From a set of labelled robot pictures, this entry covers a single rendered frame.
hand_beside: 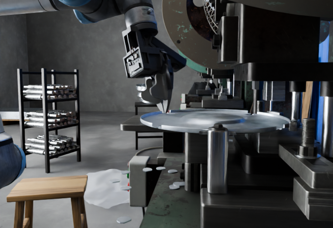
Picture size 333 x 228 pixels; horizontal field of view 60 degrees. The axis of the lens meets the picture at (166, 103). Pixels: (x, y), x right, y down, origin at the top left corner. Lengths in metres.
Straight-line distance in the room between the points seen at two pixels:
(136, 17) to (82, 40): 7.12
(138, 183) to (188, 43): 1.24
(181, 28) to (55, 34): 6.41
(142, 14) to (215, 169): 0.43
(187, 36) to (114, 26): 5.75
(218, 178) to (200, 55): 1.53
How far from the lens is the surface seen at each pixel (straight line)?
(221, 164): 0.41
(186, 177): 0.57
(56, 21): 8.17
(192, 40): 1.92
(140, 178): 0.85
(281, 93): 0.58
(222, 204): 0.39
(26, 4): 0.70
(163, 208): 0.52
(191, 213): 0.50
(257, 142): 0.54
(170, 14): 1.96
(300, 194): 0.41
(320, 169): 0.40
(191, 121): 0.54
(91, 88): 7.69
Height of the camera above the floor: 0.87
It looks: 5 degrees down
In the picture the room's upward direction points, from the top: straight up
